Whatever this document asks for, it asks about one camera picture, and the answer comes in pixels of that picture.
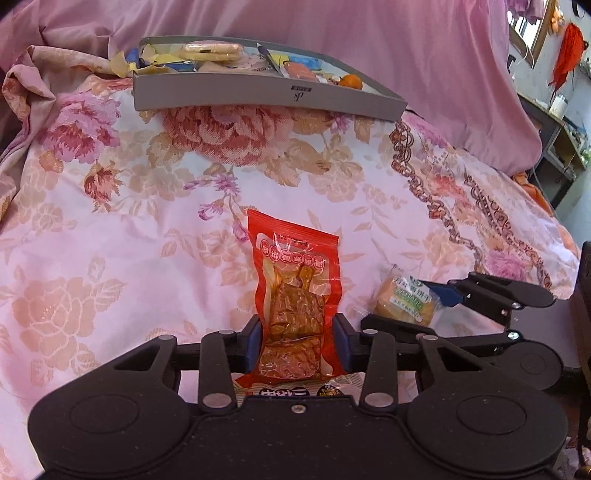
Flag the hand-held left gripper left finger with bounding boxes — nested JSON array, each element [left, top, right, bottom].
[[113, 316, 263, 413]]

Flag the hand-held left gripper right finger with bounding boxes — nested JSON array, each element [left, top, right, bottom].
[[334, 314, 497, 413]]

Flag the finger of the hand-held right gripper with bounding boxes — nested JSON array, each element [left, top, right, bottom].
[[360, 314, 522, 354], [422, 272, 556, 311]]

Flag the green label cake packet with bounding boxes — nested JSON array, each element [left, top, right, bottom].
[[373, 264, 441, 328]]

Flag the red dried tofu packet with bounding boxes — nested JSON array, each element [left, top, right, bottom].
[[233, 208, 365, 400]]

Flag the grey cardboard box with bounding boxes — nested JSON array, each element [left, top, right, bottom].
[[131, 36, 409, 121]]

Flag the sausage packet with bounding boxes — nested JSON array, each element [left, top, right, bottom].
[[281, 60, 324, 83]]

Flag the purple stick packet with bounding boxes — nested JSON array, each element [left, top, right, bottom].
[[255, 43, 283, 77]]

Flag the round biscuit packet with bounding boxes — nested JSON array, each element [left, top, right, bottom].
[[178, 41, 245, 63]]

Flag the orange cloth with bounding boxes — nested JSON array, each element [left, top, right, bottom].
[[512, 172, 555, 214]]

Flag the floral bedsheet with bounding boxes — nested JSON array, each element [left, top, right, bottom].
[[0, 44, 583, 462]]

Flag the wooden desk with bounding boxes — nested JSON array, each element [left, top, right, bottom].
[[517, 92, 589, 210]]

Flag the red hanging cloth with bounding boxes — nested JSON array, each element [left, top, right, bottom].
[[549, 22, 583, 90]]

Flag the pink quilt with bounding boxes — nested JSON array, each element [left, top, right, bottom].
[[0, 0, 543, 178]]

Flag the window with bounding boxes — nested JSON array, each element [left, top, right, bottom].
[[508, 0, 591, 70]]

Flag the crumpled yellow paper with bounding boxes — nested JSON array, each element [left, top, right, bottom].
[[108, 48, 139, 78]]

